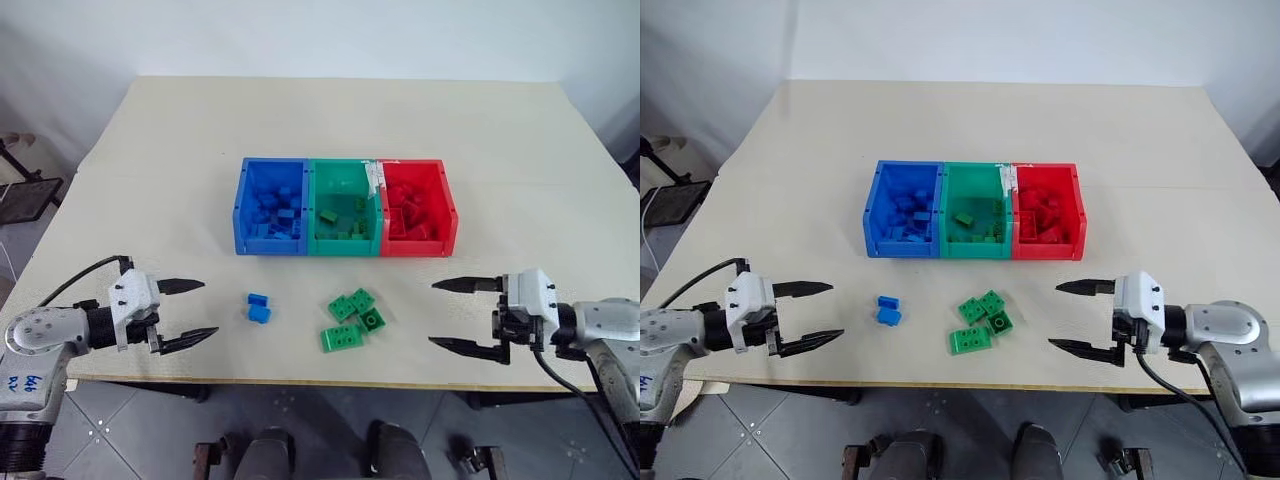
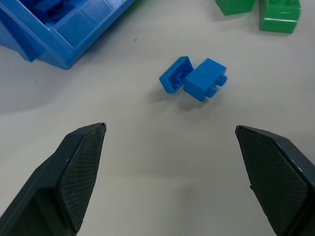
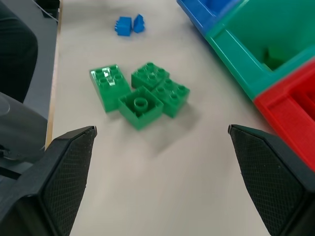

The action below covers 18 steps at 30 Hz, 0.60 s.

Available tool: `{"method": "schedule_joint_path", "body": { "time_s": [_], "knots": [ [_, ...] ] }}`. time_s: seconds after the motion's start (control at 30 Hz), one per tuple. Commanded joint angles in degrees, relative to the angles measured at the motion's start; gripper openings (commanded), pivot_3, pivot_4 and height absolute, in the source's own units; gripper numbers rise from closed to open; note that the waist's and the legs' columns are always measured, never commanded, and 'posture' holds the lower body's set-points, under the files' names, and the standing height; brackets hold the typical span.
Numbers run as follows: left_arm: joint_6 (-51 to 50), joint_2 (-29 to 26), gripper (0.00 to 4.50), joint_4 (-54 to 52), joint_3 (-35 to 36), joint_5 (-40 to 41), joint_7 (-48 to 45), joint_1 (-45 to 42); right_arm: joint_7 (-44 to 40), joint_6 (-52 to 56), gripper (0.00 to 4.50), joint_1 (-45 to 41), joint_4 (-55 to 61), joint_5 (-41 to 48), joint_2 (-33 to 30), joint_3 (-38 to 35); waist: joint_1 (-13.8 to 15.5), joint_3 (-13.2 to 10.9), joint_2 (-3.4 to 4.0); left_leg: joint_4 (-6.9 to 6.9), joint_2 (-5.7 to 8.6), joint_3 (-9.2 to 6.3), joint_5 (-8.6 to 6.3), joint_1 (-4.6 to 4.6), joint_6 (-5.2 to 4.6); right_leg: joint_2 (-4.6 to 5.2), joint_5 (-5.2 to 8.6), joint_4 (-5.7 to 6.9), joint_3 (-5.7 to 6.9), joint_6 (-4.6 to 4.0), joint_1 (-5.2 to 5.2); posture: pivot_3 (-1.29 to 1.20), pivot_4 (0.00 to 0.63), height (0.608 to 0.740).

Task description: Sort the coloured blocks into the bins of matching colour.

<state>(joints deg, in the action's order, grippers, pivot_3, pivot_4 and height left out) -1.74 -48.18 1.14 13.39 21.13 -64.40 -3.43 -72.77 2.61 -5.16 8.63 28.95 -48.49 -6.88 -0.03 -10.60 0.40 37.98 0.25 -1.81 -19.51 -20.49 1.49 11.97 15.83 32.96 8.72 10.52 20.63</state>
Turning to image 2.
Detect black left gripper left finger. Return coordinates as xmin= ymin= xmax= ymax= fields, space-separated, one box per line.
xmin=0 ymin=122 xmax=107 ymax=236

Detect blue building brick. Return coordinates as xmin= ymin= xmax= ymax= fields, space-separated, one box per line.
xmin=184 ymin=58 xmax=228 ymax=102
xmin=158 ymin=56 xmax=195 ymax=94

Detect green building brick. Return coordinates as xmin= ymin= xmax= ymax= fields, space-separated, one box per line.
xmin=258 ymin=0 xmax=302 ymax=34

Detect green brick left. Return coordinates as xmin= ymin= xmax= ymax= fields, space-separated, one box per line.
xmin=215 ymin=0 xmax=256 ymax=16

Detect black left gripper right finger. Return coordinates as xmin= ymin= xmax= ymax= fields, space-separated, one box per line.
xmin=235 ymin=125 xmax=315 ymax=236

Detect blue plastic bin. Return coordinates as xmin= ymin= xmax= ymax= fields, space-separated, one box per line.
xmin=0 ymin=0 xmax=136 ymax=70

